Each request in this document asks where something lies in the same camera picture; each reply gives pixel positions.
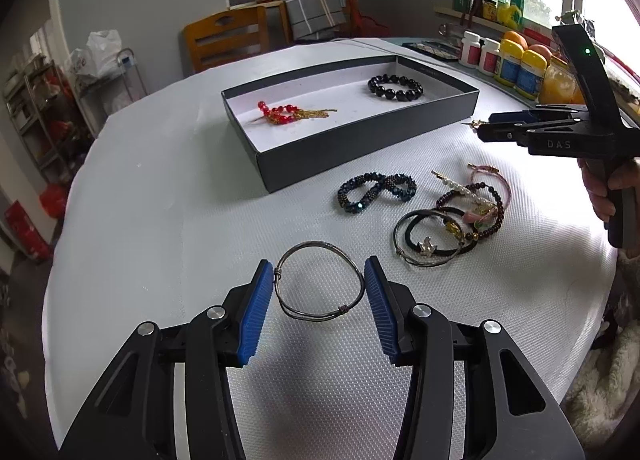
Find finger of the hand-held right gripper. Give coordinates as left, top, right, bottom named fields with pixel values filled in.
left=475, top=116, right=586, bottom=142
left=489, top=108, right=586, bottom=127

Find yellow packet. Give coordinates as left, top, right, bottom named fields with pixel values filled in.
left=497, top=3, right=523, bottom=28

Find black bead bracelet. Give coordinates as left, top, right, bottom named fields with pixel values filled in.
left=367, top=74, right=425, bottom=102

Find dark grey cardboard box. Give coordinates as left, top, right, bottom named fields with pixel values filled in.
left=221, top=54, right=481, bottom=194

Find blue beaded bracelet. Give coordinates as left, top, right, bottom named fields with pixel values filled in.
left=337, top=173, right=417, bottom=215

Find black hair tie star charm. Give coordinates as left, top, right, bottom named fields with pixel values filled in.
left=404, top=213, right=463, bottom=258

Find pink cord bracelet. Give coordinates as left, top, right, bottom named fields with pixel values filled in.
left=467, top=164, right=512, bottom=228

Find dark patterned tray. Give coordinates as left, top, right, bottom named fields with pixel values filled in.
left=402, top=39, right=463, bottom=62

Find fluffy beige cloth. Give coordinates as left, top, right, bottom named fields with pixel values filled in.
left=565, top=320, right=640, bottom=441

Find wooden side table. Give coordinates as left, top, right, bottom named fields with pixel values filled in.
left=227, top=0, right=291, bottom=10

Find red bead gold chain bracelet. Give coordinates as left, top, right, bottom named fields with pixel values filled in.
left=248, top=100, right=338, bottom=127

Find red cloth bag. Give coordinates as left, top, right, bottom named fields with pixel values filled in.
left=350, top=5, right=393, bottom=38

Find wooden window shelf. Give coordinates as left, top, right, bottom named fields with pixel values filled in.
left=435, top=5, right=556, bottom=34

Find red box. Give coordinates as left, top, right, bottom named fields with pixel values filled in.
left=4, top=200, right=53, bottom=261

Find white plastic bag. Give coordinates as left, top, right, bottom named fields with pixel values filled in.
left=70, top=29, right=123, bottom=80

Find clear jar orange contents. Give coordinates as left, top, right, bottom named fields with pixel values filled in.
left=540, top=58, right=583, bottom=106

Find dark red bead bracelet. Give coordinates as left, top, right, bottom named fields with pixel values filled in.
left=436, top=181, right=504, bottom=244

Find thin silver wire bangle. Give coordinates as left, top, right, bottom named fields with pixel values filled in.
left=272, top=241, right=366, bottom=322

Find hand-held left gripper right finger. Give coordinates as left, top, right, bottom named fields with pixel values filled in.
left=364, top=255, right=586, bottom=460

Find wooden chair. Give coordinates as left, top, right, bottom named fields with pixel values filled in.
left=277, top=0, right=361, bottom=46
left=182, top=5, right=271, bottom=75

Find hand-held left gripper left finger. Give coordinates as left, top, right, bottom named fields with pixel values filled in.
left=59, top=260, right=273, bottom=460

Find person's right hand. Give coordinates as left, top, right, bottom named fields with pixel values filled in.
left=580, top=156, right=640, bottom=223

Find metal trolley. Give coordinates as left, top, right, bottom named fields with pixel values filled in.
left=75, top=48, right=149, bottom=138

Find red plastic bag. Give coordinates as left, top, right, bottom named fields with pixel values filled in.
left=39, top=184, right=68, bottom=218

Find metal shelf rack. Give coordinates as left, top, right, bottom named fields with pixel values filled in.
left=2, top=58, right=96, bottom=186

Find pearl hair clip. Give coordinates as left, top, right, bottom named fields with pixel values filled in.
left=431, top=170, right=493, bottom=206

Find grey plaid cloth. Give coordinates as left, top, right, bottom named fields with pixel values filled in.
left=285, top=0, right=351, bottom=41

